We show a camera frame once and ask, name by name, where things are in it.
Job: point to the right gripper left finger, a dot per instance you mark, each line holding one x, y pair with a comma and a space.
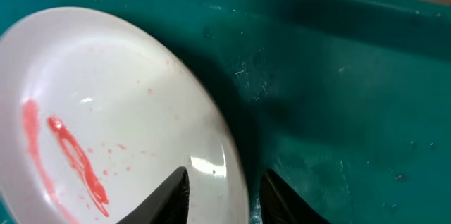
168, 204

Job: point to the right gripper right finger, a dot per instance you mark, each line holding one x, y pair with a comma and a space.
280, 204

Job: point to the white plate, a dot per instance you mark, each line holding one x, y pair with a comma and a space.
96, 114

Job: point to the teal plastic tray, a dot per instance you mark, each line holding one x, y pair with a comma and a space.
347, 100

